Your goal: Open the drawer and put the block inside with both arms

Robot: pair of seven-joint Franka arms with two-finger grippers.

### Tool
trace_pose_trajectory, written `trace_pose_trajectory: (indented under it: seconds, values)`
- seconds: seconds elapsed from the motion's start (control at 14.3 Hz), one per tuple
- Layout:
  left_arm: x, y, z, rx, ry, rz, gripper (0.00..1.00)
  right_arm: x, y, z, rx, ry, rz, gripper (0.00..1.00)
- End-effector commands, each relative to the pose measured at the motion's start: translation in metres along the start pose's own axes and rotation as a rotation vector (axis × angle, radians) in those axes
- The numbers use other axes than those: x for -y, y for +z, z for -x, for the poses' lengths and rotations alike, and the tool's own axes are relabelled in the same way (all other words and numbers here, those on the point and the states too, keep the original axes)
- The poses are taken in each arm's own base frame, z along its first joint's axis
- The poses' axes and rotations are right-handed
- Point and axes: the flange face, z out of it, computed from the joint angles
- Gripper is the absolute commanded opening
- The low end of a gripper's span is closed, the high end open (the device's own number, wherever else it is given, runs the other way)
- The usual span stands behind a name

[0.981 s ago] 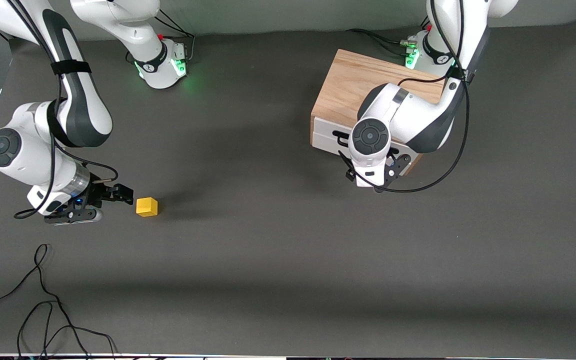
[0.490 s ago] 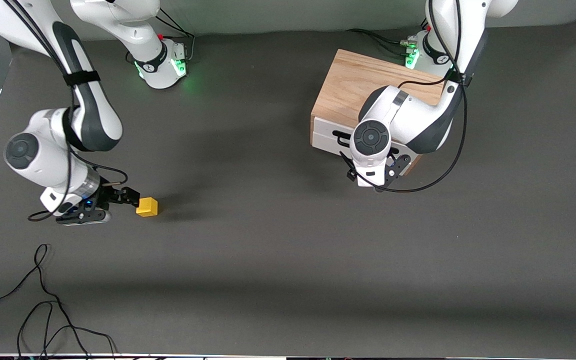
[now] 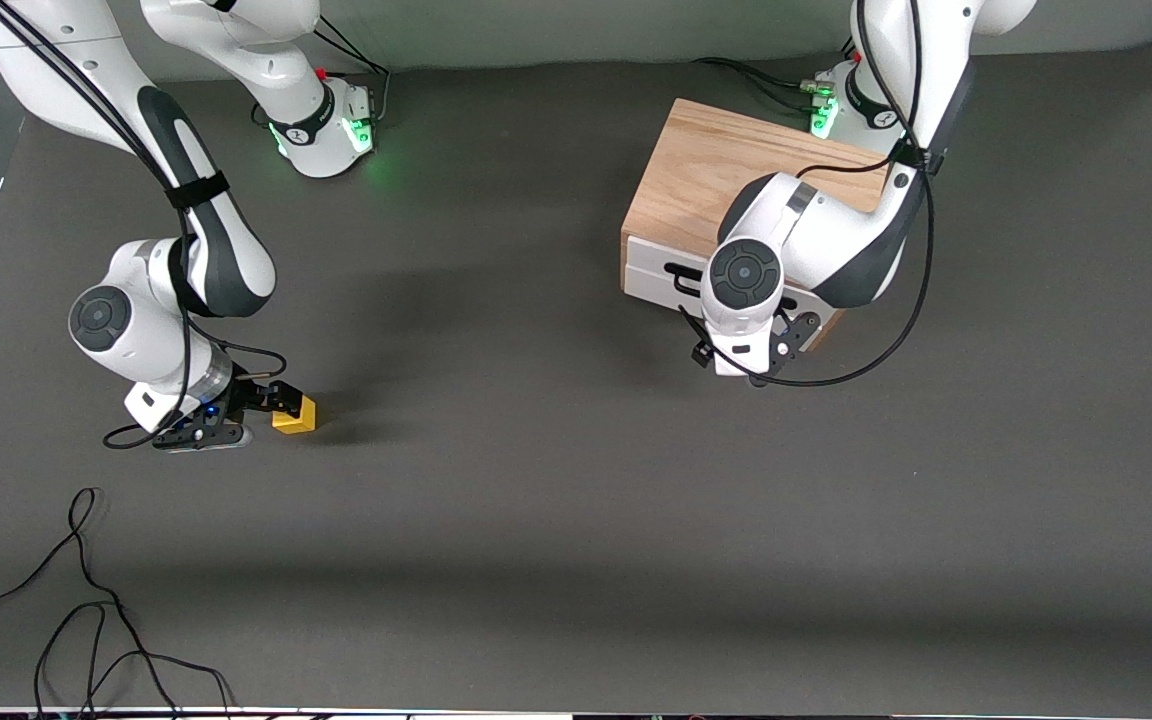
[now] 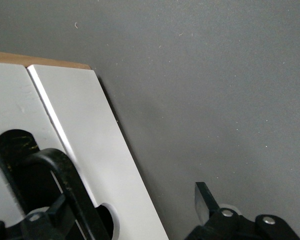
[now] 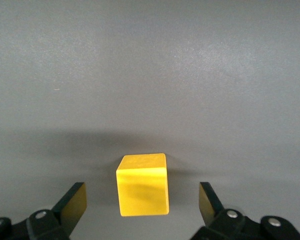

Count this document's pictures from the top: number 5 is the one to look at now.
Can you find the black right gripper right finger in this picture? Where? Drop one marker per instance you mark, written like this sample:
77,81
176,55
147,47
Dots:
215,215

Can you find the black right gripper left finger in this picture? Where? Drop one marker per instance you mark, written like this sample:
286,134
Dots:
67,212

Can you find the yellow cube block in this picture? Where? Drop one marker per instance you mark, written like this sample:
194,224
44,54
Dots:
142,190

